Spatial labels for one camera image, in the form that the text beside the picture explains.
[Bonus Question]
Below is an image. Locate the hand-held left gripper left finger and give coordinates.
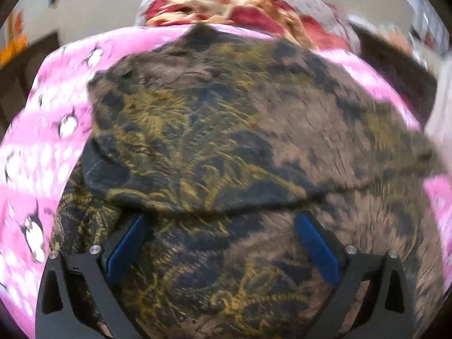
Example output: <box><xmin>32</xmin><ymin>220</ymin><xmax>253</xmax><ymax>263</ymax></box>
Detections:
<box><xmin>35</xmin><ymin>212</ymin><xmax>152</xmax><ymax>339</ymax></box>

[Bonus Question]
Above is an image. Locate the dark wooden cabinet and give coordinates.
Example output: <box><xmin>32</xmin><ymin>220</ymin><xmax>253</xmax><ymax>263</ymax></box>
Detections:
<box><xmin>0</xmin><ymin>32</ymin><xmax>60</xmax><ymax>129</ymax></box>

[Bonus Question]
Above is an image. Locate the brown patterned cloth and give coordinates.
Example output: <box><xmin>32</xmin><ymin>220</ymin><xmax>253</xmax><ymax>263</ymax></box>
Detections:
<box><xmin>49</xmin><ymin>21</ymin><xmax>449</xmax><ymax>339</ymax></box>

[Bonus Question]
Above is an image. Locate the dark wooden bed frame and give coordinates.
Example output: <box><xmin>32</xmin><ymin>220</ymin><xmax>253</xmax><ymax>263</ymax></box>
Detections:
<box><xmin>349</xmin><ymin>25</ymin><xmax>438</xmax><ymax>128</ymax></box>

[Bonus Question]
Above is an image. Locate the orange decoration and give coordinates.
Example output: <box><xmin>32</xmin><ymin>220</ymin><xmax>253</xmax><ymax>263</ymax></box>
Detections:
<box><xmin>0</xmin><ymin>10</ymin><xmax>29</xmax><ymax>68</ymax></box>

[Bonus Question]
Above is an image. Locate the red gold floral blanket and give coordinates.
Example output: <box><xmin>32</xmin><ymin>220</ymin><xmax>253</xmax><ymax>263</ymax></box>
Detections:
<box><xmin>145</xmin><ymin>0</ymin><xmax>350</xmax><ymax>51</ymax></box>

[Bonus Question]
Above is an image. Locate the pink penguin blanket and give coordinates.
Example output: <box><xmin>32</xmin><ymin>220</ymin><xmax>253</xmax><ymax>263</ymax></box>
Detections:
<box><xmin>0</xmin><ymin>24</ymin><xmax>452</xmax><ymax>339</ymax></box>

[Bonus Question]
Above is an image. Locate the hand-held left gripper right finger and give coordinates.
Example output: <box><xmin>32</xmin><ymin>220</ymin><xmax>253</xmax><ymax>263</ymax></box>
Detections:
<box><xmin>295</xmin><ymin>211</ymin><xmax>415</xmax><ymax>339</ymax></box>

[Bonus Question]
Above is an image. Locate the grey patterned pillow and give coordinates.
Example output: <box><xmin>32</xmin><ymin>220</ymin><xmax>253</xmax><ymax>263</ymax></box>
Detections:
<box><xmin>134</xmin><ymin>0</ymin><xmax>361</xmax><ymax>54</ymax></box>

